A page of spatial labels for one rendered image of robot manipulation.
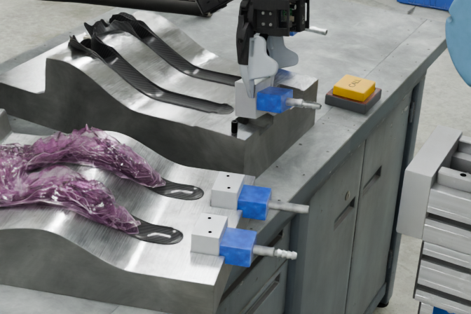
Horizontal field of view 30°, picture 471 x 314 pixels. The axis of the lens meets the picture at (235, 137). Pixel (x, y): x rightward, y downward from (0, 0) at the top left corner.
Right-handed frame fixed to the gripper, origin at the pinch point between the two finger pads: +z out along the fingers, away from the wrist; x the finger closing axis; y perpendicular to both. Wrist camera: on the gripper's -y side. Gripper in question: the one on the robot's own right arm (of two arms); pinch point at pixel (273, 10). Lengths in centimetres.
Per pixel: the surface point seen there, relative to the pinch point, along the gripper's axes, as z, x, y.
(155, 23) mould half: 1.7, -13.6, -16.9
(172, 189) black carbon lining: 10, -48, 9
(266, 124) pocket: 8.0, -26.9, 12.8
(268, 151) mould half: 11.7, -28.3, 14.0
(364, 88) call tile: 11.3, 0.8, 18.7
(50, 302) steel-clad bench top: 15, -72, 6
